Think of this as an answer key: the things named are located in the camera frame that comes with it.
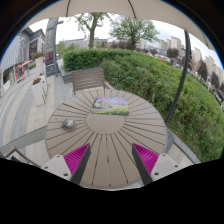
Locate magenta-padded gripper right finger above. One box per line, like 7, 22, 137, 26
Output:
131, 143, 183, 186

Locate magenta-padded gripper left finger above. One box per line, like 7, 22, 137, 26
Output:
41, 143, 92, 186

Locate transparent computer mouse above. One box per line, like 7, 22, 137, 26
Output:
61, 119, 76, 129

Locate flower landscape print mouse pad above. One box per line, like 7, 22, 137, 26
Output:
92, 96, 130, 117

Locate low white flower planter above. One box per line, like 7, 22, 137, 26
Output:
30, 77, 48, 107

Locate brown slatted outdoor chair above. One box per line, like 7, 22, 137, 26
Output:
70, 66, 113, 96

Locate green trimmed hedge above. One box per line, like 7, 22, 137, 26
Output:
62, 48, 224, 163

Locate grey stone ledge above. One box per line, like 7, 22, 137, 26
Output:
60, 68, 74, 84

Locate tall white flower planter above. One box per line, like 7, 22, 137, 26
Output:
32, 52, 46, 78

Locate black curved parasol pole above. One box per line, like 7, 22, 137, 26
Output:
164, 30, 192, 124

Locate distant apartment buildings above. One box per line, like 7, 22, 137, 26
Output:
158, 35, 224, 84

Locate grey storefront building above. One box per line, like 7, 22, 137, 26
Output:
0, 26, 46, 98

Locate grey sign pillar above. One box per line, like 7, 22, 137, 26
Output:
44, 18, 64, 78

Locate slender-trunk tree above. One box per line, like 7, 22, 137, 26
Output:
74, 12, 111, 50

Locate round-crowned tree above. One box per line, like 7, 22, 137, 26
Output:
109, 14, 160, 51

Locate beige parasol canopy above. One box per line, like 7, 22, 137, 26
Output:
21, 0, 216, 51

